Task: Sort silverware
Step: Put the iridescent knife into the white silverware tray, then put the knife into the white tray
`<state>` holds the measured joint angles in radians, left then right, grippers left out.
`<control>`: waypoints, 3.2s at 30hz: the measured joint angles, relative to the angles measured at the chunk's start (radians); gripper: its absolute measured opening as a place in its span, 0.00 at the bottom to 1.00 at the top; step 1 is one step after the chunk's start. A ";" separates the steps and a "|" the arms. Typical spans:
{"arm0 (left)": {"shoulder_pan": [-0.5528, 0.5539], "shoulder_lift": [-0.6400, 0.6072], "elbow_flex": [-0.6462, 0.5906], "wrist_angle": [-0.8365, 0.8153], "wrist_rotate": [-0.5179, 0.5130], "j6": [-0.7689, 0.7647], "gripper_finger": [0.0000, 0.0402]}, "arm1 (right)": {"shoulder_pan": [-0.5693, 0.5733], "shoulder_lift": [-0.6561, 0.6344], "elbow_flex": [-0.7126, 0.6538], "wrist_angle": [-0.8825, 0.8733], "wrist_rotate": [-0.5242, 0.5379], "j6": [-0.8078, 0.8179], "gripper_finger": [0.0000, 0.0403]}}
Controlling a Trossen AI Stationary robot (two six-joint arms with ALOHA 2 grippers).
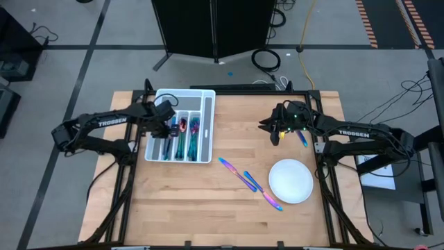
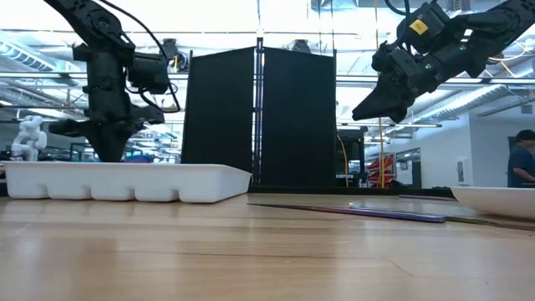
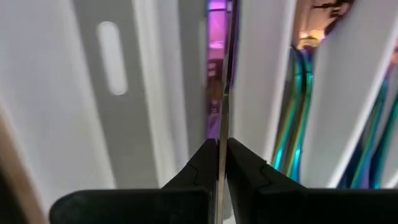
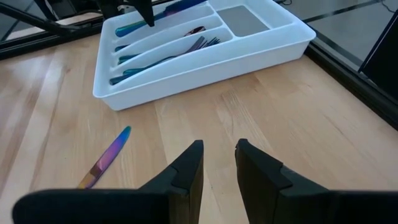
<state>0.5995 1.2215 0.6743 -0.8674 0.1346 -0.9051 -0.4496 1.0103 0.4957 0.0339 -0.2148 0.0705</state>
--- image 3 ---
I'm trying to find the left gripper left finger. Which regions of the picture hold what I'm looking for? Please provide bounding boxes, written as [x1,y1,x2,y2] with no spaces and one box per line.
[49,138,218,224]

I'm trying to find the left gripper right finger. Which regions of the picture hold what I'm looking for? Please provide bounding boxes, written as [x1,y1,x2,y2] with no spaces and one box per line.
[226,138,398,224]

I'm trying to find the iridescent rainbow spoon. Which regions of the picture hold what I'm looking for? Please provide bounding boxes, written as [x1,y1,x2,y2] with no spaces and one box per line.
[287,0,355,184]
[272,29,326,174]

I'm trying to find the iridescent rainbow fork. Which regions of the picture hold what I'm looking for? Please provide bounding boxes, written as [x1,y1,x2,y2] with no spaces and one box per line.
[338,80,389,190]
[369,93,398,190]

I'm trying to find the iridescent rainbow knife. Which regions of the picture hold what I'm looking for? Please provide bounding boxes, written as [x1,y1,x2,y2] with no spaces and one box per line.
[215,0,241,224]
[205,0,233,140]

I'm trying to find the white plastic cutlery tray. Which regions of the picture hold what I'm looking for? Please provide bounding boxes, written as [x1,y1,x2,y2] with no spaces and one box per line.
[0,0,398,224]

